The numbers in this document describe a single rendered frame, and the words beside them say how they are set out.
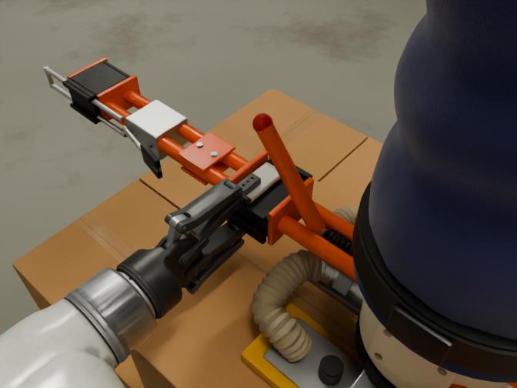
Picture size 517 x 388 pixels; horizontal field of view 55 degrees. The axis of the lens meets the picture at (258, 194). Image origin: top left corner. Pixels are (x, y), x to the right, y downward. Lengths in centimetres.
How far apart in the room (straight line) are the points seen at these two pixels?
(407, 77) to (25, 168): 224
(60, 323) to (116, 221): 88
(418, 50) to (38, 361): 40
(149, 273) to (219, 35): 275
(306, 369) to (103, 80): 52
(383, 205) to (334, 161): 111
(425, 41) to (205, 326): 48
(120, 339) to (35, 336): 8
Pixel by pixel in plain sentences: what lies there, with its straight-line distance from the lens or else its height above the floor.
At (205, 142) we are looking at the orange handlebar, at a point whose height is 110.
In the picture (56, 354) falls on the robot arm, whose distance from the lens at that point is 50.
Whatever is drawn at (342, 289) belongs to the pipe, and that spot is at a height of 103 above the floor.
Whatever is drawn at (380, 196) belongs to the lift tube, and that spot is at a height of 127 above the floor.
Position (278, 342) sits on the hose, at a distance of 61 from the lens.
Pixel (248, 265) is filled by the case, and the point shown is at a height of 96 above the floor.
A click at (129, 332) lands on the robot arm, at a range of 53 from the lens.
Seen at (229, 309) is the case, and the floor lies 96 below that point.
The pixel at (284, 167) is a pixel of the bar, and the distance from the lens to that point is 57.
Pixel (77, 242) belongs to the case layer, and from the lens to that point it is 136.
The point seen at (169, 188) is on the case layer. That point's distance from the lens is 143.
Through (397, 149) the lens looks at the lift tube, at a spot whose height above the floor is 131.
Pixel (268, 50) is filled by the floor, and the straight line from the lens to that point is 305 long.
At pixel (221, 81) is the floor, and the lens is 279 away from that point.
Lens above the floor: 156
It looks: 47 degrees down
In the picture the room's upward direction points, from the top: straight up
